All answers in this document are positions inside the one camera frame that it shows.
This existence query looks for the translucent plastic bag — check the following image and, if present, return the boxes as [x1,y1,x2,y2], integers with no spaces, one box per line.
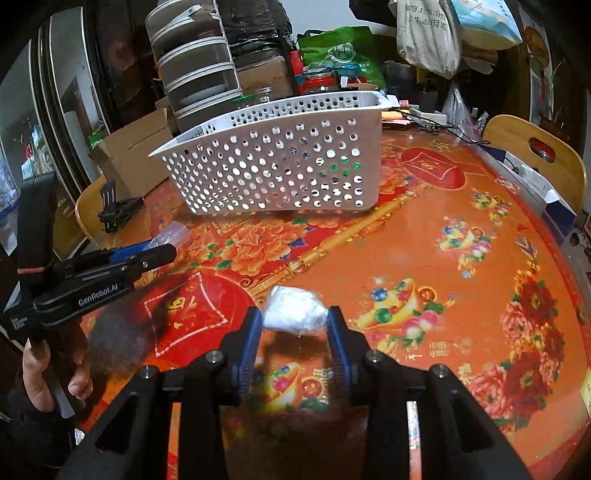
[441,83,476,134]

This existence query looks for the white plastic wad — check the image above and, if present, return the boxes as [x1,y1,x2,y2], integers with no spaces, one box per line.
[262,285,331,337]

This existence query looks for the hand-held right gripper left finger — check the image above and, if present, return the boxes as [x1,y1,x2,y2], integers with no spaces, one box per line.
[55,305,264,480]

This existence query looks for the white and blue paper bag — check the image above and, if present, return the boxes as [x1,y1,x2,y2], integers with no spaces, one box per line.
[480,138,578,227]

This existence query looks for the green shopping bag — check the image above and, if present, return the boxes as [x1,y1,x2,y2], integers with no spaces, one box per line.
[296,25,387,90]

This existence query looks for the black cable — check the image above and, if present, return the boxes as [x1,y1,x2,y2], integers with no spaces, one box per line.
[406,113,522,171]

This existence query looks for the person's left hand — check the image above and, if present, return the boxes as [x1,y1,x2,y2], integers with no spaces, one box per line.
[22,332,95,414]

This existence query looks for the red floral tablecloth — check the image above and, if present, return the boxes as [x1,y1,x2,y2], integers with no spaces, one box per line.
[78,124,591,480]

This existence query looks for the beige canvas tote bag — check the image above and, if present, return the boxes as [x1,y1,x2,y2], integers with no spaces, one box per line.
[388,0,462,79]

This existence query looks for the black hanging bag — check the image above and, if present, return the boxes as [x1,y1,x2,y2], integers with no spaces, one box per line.
[348,0,398,21]

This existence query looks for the dark mirrored wardrobe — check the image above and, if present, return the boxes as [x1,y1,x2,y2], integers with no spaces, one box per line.
[0,0,162,259]

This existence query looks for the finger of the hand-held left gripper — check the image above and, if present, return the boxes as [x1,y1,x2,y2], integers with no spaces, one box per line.
[69,243,178,289]
[54,244,153,276]

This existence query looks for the clear plastic bag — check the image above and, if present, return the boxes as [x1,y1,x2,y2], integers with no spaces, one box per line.
[150,220,191,252]

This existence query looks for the black storage bag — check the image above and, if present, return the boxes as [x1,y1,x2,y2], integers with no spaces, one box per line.
[217,0,294,51]

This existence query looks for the person's left forearm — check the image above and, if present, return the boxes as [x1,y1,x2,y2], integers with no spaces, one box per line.
[0,383,79,480]

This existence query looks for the black clamp holder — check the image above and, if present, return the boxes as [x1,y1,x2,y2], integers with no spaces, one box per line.
[96,181,144,234]

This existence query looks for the round red wall ornament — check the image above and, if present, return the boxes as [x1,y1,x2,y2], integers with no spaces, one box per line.
[523,25,550,61]

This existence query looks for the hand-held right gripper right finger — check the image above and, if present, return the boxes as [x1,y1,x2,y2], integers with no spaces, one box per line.
[325,305,534,480]

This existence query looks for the teal printed tote bag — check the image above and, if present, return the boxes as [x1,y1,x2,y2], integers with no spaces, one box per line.
[448,0,525,49]

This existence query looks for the white perforated plastic basket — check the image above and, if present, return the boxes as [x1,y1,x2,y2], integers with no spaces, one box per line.
[148,90,389,217]

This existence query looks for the potted plant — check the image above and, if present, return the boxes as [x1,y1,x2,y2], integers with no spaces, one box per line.
[540,55,578,134]

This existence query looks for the white power strip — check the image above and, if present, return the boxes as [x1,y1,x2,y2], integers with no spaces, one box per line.
[409,107,446,123]

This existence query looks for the glass jar with red lid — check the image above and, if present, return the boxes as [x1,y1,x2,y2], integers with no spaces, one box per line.
[302,69,338,93]

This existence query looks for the open cardboard box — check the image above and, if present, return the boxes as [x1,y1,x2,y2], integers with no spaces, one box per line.
[88,108,181,199]

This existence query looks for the blue and white plastic bag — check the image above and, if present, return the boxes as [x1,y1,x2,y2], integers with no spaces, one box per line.
[0,152,21,217]

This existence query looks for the wooden chair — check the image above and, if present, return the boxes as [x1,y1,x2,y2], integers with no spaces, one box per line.
[480,114,587,213]
[74,175,112,245]

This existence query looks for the closed cardboard box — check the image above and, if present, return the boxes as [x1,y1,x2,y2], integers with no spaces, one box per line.
[238,58,294,100]

